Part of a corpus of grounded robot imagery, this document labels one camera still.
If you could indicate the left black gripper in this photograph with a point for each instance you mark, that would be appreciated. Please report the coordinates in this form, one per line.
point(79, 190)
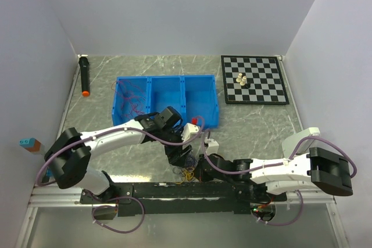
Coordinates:
point(176, 155)

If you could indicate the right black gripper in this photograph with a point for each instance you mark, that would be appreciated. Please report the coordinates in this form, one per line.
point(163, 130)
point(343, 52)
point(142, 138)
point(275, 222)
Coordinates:
point(200, 173)

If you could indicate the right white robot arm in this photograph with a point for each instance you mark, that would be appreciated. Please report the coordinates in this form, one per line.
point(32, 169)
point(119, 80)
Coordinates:
point(317, 169)

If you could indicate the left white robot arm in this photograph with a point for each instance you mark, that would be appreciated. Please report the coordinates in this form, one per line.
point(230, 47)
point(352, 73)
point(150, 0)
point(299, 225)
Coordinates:
point(69, 156)

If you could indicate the blue three-compartment bin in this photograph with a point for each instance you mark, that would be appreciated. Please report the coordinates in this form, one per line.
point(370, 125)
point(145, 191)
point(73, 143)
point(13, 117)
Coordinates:
point(190, 95)

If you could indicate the cream chess piece right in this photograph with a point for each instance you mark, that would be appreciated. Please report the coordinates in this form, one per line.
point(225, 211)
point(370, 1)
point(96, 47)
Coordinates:
point(243, 81)

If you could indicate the cream chess piece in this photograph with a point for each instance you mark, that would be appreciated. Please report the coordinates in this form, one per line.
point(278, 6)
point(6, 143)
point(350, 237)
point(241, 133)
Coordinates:
point(239, 78)
point(243, 81)

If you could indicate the cream chess piece left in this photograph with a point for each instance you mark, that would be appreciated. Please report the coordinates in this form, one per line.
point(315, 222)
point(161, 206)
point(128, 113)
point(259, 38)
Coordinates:
point(239, 78)

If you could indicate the black and white chessboard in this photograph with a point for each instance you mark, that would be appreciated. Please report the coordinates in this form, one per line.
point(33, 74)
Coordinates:
point(264, 75)

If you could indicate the blue white brick stack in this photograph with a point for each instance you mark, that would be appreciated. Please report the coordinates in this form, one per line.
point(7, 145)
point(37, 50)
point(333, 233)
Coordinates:
point(48, 173)

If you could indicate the black marker orange cap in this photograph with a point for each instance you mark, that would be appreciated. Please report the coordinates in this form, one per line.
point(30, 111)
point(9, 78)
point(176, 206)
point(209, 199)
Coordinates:
point(85, 75)

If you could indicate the blue and brown toy block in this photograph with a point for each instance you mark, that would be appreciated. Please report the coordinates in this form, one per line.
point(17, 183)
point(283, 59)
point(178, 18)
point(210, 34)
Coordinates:
point(32, 145)

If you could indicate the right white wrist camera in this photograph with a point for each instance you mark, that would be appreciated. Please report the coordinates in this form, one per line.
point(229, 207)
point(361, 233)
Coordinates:
point(210, 146)

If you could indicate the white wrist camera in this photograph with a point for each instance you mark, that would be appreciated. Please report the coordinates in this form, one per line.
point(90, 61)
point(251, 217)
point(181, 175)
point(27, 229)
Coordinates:
point(193, 130)
point(210, 146)

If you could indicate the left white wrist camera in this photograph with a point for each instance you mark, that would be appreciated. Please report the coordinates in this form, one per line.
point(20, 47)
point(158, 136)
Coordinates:
point(193, 130)

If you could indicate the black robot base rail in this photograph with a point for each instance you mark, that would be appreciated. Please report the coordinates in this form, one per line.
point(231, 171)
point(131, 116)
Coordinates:
point(192, 197)

